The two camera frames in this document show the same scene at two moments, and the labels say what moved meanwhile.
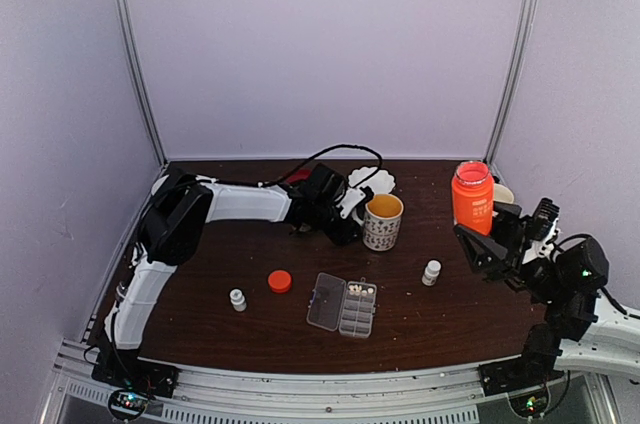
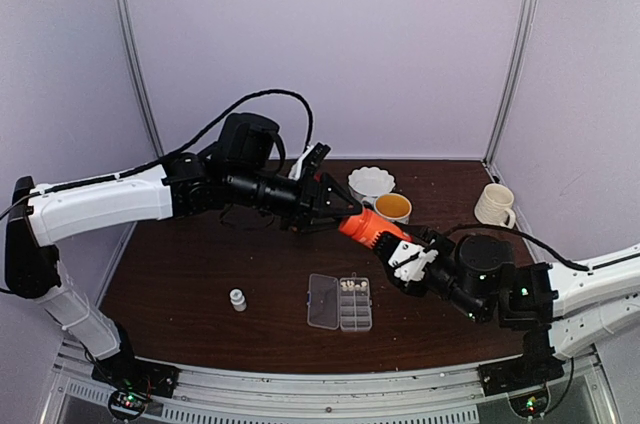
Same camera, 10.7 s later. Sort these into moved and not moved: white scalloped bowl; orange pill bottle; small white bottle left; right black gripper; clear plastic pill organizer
Moved: orange pill bottle; right black gripper
Not moved: small white bottle left; clear plastic pill organizer; white scalloped bowl
